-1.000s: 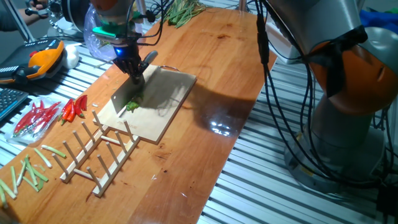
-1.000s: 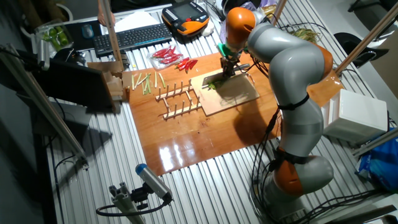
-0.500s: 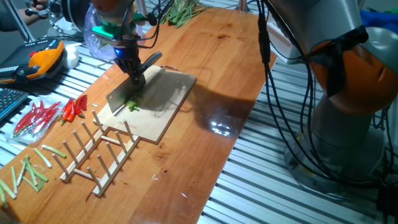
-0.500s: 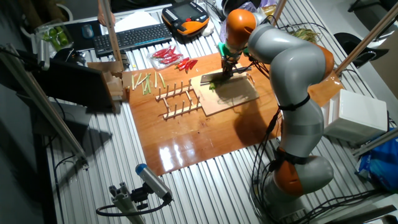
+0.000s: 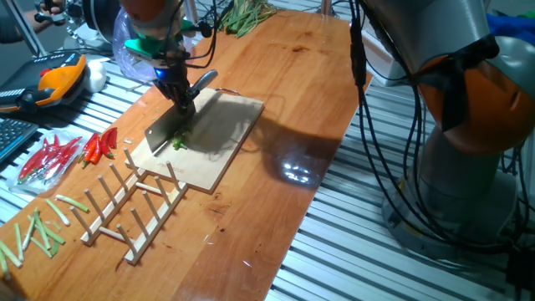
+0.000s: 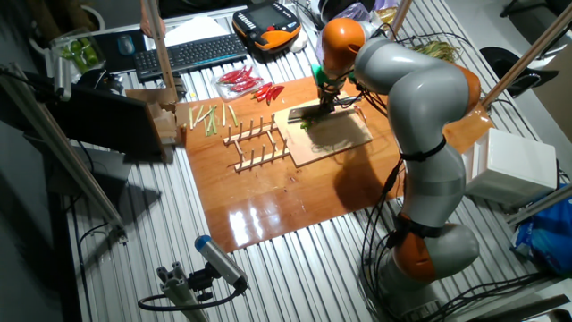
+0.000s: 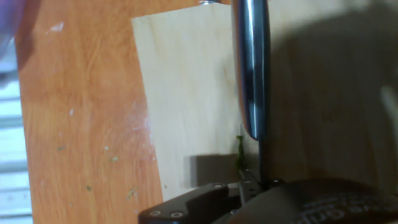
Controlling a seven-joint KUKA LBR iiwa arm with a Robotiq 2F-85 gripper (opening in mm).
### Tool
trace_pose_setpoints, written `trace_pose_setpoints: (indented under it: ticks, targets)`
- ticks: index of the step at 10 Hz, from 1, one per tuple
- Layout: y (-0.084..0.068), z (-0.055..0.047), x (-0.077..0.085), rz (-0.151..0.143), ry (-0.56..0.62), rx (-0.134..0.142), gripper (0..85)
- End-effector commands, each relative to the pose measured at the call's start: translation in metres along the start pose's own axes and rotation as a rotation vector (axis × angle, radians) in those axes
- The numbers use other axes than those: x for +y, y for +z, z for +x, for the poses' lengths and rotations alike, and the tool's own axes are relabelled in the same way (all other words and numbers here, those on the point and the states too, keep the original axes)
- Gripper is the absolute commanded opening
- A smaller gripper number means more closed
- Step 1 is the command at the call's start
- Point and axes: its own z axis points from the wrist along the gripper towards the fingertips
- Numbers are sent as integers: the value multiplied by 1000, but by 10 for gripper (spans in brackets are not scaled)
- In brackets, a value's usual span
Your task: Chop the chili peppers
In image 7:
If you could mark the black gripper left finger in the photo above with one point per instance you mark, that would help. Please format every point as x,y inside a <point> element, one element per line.
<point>199,205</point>

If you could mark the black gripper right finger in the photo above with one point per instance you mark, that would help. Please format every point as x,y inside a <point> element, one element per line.
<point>275,183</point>

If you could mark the green chili pepper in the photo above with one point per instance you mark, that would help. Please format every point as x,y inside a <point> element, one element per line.
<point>239,152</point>

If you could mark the steel cleaver knife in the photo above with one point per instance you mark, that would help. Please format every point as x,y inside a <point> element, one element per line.
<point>252,62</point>

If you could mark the light wooden cutting board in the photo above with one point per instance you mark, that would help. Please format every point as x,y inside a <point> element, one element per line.
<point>186,77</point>

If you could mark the large glossy wooden board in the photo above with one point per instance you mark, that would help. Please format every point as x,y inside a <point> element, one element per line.
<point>87,109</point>

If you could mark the translucent plastic bag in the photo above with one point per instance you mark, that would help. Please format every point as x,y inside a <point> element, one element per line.
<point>7,21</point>

